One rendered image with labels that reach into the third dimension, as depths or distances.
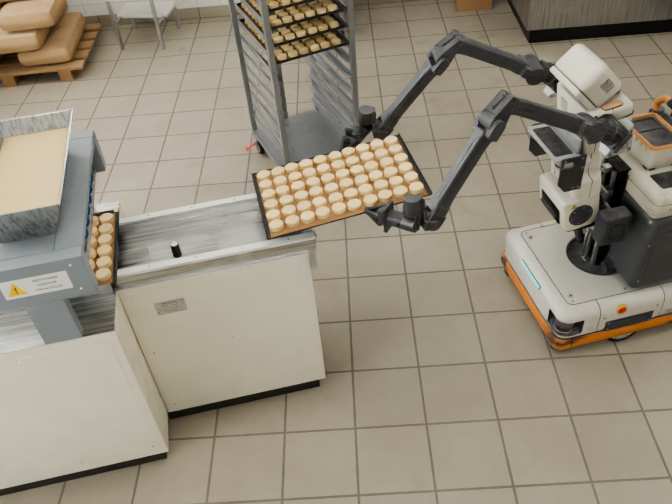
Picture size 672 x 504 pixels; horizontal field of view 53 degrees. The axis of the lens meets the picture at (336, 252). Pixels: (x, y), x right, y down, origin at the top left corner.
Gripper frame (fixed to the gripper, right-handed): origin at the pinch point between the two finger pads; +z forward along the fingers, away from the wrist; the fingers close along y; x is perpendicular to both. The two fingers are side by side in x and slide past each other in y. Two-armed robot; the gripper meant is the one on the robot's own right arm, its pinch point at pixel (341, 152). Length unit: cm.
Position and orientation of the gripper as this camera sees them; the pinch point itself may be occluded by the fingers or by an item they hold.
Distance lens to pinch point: 268.4
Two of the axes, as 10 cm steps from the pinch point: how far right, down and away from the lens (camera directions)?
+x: 8.4, 2.8, -4.6
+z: -5.2, 6.3, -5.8
